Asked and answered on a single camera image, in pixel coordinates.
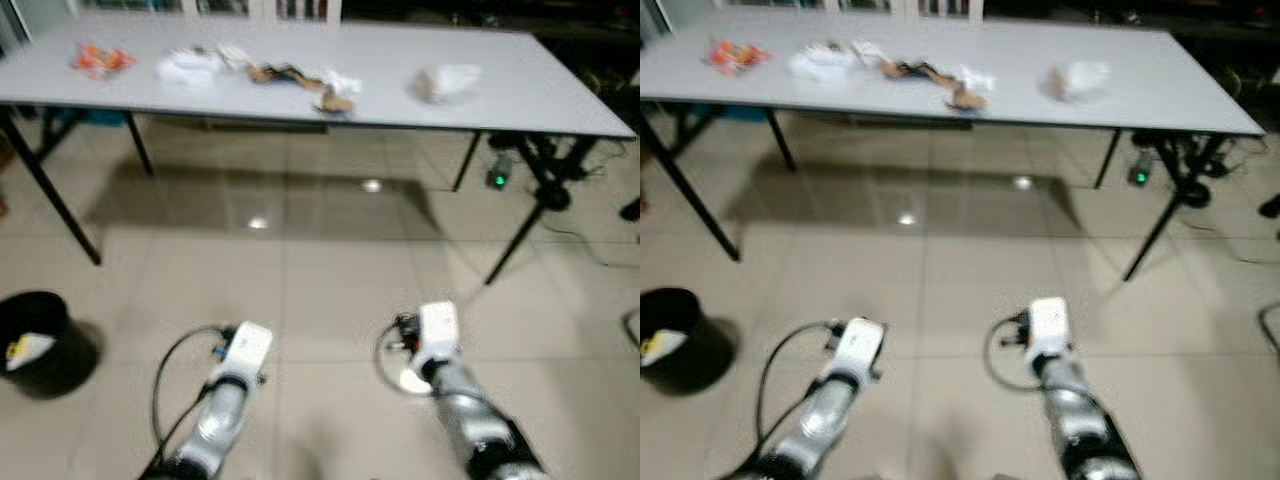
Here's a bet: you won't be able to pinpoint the whitish clear plastic wrapper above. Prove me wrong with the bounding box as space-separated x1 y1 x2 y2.
410 63 485 107
1046 60 1113 105

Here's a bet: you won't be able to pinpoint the white and yellow trash piece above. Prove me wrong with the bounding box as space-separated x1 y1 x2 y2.
5 333 56 371
642 330 689 366

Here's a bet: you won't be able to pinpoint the black rubbish bin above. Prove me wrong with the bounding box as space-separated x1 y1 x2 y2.
640 287 715 394
0 290 76 399

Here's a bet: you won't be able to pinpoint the device with green light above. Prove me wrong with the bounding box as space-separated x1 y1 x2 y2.
484 150 516 191
1128 148 1159 189

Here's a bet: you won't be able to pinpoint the black stand base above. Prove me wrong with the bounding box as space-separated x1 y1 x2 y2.
490 130 626 213
1135 130 1256 209

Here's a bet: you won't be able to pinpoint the crumpled white tissue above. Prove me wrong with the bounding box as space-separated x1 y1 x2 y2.
950 63 998 96
318 68 364 98

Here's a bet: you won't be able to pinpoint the grey folding table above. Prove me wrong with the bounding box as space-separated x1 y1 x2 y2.
0 12 638 286
640 10 1266 283

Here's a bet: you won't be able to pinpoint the brown peel scraps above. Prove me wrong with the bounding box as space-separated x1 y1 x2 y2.
247 62 357 115
878 58 991 113

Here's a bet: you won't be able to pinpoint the crumpled white plastic bag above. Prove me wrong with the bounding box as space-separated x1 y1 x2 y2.
787 40 886 89
155 45 251 93

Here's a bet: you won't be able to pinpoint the blue storage box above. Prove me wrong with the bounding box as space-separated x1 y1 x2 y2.
45 105 136 129
700 100 776 123

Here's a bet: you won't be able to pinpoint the orange snack wrapper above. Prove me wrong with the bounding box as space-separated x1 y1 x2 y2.
705 38 773 77
70 42 138 81

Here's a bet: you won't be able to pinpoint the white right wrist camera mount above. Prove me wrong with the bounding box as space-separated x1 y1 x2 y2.
1025 297 1071 361
412 301 461 373

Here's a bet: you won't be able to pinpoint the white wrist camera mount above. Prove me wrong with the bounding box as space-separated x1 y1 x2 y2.
828 318 889 381
1025 297 1071 361
212 321 274 383
412 301 461 373

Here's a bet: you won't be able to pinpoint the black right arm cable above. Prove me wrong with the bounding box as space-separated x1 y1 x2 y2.
374 318 441 399
985 315 1041 391

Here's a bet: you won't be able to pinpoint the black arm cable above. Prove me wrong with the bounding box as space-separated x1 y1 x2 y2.
374 318 441 399
985 315 1041 391
140 324 236 471
750 320 841 471

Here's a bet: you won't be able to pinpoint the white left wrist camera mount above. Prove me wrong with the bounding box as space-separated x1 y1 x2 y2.
828 318 889 381
212 321 274 383

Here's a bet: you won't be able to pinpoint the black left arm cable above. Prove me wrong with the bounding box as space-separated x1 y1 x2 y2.
750 320 841 471
140 324 236 471

